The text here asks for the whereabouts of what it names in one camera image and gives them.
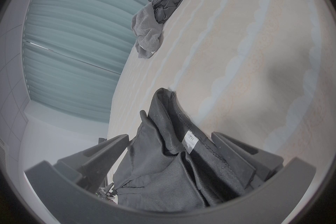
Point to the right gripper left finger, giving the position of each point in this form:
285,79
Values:
97,162

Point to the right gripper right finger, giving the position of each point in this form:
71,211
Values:
249,162

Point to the black T-shirt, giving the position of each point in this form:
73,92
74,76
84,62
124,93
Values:
162,165

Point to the bed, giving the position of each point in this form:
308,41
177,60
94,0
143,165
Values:
249,60

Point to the blue-green curtain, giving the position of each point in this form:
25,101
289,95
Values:
73,86
86,13

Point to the grey garment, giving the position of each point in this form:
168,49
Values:
147,31

